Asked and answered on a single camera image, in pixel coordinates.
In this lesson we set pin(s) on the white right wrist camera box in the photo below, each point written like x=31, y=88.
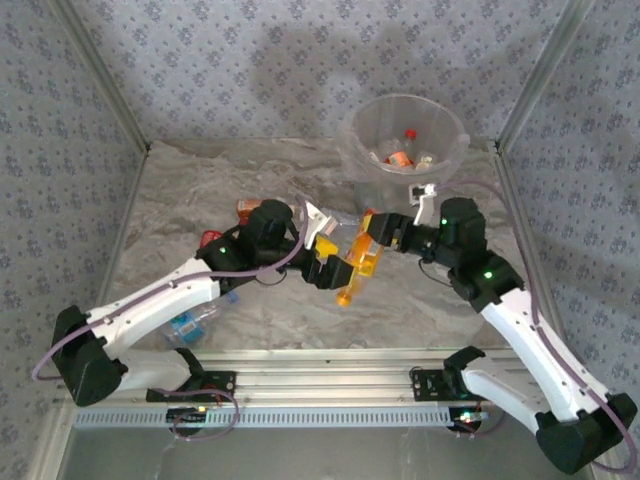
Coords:
x=425, y=205

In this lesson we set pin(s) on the clear bottle blue label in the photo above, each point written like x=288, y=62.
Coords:
x=185, y=327

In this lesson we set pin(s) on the brown bottle orange label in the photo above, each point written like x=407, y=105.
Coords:
x=245, y=207

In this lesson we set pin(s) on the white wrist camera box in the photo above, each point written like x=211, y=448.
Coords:
x=317, y=225
x=425, y=205

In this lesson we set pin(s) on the aluminium frame post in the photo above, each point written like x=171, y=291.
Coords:
x=541, y=75
x=103, y=75

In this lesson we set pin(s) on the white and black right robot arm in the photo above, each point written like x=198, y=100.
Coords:
x=525, y=330

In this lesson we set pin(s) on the aluminium frame rail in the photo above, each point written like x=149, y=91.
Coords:
x=125, y=225
x=517, y=210

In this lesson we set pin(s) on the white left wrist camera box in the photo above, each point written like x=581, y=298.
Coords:
x=317, y=225

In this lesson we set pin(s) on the clear bottle red cap red label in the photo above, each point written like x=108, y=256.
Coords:
x=410, y=133

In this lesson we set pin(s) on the clear plastic bucket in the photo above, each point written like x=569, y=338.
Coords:
x=380, y=195

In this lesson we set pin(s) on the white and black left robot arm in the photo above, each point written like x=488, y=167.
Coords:
x=150, y=300

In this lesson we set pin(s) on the small red-capped clear bottle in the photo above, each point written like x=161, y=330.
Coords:
x=211, y=238

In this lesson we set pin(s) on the aluminium base beam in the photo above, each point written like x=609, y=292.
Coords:
x=325, y=380

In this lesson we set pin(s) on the large orange plastic bottle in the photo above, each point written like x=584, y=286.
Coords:
x=367, y=260

